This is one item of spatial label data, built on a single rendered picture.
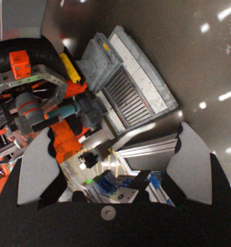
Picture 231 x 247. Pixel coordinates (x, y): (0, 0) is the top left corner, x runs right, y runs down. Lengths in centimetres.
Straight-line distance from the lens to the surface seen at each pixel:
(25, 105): 76
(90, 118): 113
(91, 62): 113
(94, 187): 101
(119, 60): 102
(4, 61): 63
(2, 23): 55
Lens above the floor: 93
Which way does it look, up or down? 40 degrees down
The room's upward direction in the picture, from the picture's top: 122 degrees counter-clockwise
